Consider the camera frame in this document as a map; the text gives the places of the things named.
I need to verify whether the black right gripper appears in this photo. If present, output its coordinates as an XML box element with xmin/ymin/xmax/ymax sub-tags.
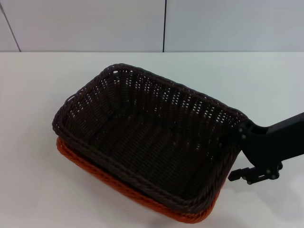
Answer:
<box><xmin>228</xmin><ymin>112</ymin><xmax>304</xmax><ymax>186</ymax></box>

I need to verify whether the dark brown woven plastic basket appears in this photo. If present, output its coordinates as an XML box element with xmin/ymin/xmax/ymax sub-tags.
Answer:
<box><xmin>51</xmin><ymin>63</ymin><xmax>249</xmax><ymax>210</ymax></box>

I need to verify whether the orange woven plastic basket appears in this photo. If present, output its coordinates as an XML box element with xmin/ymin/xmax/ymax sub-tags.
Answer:
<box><xmin>56</xmin><ymin>137</ymin><xmax>217</xmax><ymax>225</ymax></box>

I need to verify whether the black wall panel seam strip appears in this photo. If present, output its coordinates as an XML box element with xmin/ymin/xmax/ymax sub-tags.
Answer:
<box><xmin>162</xmin><ymin>0</ymin><xmax>167</xmax><ymax>53</ymax></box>

